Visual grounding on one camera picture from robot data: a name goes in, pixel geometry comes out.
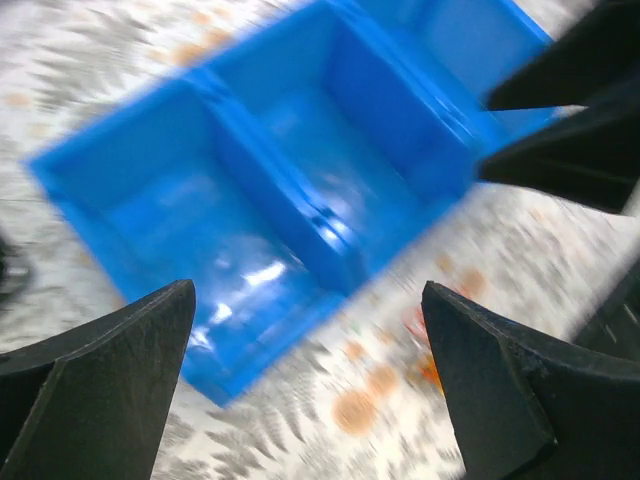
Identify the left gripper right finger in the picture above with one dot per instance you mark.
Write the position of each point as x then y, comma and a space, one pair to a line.
526, 405

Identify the floral table mat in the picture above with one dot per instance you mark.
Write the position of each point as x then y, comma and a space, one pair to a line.
359, 396

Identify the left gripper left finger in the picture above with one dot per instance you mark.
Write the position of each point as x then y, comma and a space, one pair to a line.
92, 402

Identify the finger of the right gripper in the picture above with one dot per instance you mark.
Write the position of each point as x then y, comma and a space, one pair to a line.
590, 158
598, 51

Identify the blue three-compartment bin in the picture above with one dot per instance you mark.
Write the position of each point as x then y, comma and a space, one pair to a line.
283, 173

